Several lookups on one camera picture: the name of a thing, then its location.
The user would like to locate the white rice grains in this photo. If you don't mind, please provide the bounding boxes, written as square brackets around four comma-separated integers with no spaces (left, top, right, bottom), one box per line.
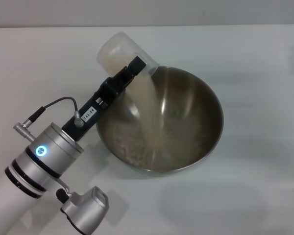
[104,48,187,167]

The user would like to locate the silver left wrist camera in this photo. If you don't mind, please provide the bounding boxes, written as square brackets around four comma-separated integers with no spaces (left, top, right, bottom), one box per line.
[55,182,110,230]

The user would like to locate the stainless steel mixing bowl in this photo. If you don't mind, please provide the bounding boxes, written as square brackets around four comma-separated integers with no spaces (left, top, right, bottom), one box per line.
[95,65,223,177]

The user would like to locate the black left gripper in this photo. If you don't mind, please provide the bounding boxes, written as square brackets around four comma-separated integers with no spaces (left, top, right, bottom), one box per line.
[62,55,147,142]

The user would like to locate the clear plastic measuring cup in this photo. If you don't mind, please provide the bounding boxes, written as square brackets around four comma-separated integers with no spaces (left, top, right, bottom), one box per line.
[96,31,160,78]

